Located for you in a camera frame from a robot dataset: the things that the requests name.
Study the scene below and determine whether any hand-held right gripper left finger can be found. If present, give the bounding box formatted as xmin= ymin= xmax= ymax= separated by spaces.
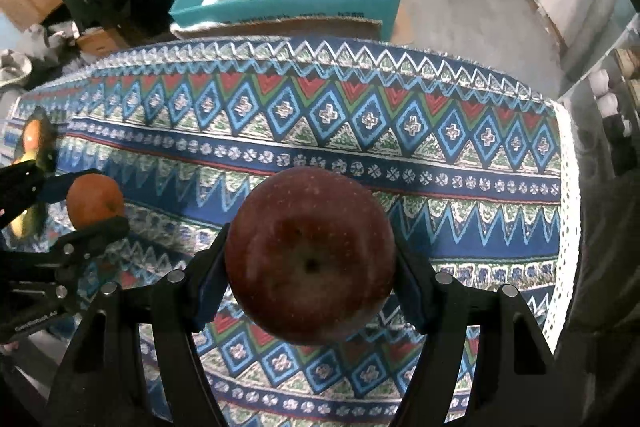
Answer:
xmin=45 ymin=227 xmax=236 ymax=427

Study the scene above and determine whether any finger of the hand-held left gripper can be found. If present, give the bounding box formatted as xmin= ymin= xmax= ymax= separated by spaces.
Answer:
xmin=49 ymin=216 xmax=131 ymax=284
xmin=0 ymin=159 xmax=72 ymax=220

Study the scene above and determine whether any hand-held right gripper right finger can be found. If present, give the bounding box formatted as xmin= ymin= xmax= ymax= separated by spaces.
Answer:
xmin=395 ymin=249 xmax=596 ymax=427

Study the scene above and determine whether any orange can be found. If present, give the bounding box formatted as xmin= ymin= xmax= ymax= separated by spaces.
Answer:
xmin=66 ymin=173 xmax=126 ymax=230
xmin=22 ymin=119 xmax=43 ymax=148

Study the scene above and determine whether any scalloped glass plate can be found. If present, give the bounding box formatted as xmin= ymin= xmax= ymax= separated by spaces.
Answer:
xmin=10 ymin=106 xmax=60 ymax=238

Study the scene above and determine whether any dark red apple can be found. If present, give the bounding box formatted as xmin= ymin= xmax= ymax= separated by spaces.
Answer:
xmin=224 ymin=166 xmax=398 ymax=347

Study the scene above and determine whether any grey cloth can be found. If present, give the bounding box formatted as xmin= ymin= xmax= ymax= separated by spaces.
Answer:
xmin=0 ymin=24 xmax=76 ymax=92

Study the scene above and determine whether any cardboard box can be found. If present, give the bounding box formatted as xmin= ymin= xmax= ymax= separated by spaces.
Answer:
xmin=75 ymin=24 xmax=131 ymax=55

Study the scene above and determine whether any blue patterned tablecloth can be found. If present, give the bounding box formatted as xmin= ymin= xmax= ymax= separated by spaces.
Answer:
xmin=0 ymin=36 xmax=583 ymax=427

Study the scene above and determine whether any metal shelf rack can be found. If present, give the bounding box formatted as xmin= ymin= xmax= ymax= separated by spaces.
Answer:
xmin=560 ymin=12 xmax=640 ymax=178

